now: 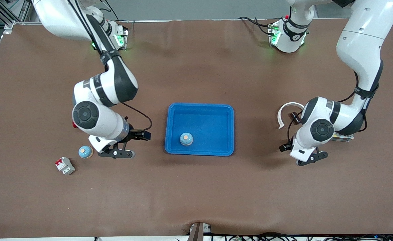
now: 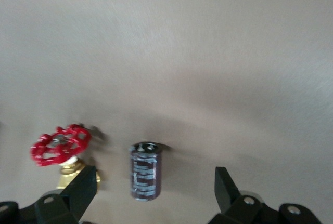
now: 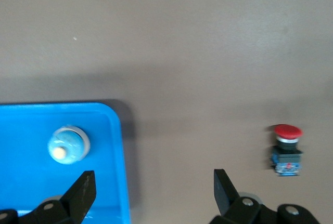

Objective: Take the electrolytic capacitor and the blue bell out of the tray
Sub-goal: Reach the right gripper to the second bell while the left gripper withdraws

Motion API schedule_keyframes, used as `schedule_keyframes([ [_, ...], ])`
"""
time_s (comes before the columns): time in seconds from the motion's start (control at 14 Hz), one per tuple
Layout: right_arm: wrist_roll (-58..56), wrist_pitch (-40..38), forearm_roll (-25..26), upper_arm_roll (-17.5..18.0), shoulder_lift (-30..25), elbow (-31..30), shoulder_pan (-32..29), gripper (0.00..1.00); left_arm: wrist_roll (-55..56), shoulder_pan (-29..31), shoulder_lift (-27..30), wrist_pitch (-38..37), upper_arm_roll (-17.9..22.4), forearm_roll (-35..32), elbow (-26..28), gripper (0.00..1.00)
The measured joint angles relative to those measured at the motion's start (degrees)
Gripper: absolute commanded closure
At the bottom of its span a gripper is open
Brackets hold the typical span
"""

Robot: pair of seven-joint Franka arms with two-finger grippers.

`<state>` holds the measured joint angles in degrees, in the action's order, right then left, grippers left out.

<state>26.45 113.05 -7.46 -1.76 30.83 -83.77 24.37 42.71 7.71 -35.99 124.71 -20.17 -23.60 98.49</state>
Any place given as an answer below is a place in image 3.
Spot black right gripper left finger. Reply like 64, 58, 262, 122
0, 170, 97, 224

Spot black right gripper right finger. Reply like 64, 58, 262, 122
209, 168, 321, 224

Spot blue dome bell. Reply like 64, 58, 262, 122
47, 124, 91, 166

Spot blue plastic tray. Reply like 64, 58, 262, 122
0, 101, 132, 224

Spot red mushroom emergency button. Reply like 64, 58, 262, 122
267, 124, 304, 177

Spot brown table mat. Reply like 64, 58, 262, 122
0, 0, 333, 224

